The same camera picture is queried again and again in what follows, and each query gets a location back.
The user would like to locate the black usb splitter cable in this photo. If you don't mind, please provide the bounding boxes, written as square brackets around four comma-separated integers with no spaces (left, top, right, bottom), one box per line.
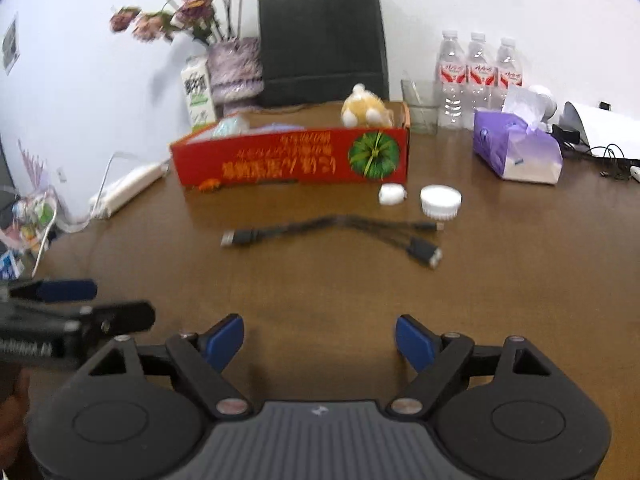
[219,212,445,271]

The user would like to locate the white round ribbed cap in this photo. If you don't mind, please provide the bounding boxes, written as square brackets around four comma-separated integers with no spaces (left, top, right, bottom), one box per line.
[420,184,462,221]

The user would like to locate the small white round case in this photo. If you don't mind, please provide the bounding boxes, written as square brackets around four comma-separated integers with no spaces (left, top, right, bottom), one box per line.
[378,183,407,206]

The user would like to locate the yellow white plush toy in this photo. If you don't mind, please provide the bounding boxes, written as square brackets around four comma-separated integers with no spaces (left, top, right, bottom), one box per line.
[341,84,394,128]

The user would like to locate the person's left hand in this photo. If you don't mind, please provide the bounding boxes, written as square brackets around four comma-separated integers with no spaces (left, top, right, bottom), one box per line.
[1,370,30,472]

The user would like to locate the white power bank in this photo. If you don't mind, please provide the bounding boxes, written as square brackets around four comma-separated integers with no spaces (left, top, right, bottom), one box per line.
[89,162,169,219]

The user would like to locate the red cardboard box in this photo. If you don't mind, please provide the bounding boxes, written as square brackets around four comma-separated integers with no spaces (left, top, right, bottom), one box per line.
[170,102,410,191]

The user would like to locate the purple tissue pack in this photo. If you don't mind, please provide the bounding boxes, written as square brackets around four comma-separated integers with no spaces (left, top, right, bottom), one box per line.
[473,87,563,185]

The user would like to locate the green white milk carton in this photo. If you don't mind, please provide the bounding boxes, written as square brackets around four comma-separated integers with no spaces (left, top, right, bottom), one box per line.
[181,56,217,129]

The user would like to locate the clear drinking glass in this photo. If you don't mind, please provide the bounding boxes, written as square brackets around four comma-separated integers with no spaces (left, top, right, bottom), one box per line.
[400,79,439,134]

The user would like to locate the middle water bottle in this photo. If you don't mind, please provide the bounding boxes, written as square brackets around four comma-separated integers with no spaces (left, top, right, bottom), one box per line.
[466,32,497,115]

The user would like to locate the water bottle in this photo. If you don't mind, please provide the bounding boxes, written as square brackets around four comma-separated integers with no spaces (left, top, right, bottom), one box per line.
[466,32,497,115]
[435,30,466,129]
[496,38,523,105]

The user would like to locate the purple white ceramic vase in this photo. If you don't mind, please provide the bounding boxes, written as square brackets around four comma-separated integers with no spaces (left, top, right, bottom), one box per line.
[207,37,265,116]

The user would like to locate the white device on right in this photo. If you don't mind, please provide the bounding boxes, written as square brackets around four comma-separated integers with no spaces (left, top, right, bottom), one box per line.
[553,101,639,165]

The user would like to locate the right water bottle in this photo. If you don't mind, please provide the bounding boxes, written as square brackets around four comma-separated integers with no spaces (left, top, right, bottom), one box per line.
[496,38,523,105]

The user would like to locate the left water bottle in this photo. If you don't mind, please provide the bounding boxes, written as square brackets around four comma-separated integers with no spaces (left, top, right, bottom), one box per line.
[435,30,466,129]

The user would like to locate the dried pink flower bouquet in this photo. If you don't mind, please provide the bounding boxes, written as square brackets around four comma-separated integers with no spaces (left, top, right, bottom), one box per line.
[110,0,244,47]

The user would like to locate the black paper shopping bag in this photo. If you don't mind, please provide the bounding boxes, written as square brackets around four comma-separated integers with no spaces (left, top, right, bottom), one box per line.
[258,0,390,107]

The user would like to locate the wire storage rack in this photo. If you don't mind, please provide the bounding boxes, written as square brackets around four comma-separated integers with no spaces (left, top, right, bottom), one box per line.
[1,185,58,278]

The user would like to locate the white charging cable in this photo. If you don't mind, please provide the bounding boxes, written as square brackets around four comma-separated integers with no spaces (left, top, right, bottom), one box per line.
[29,152,172,276]

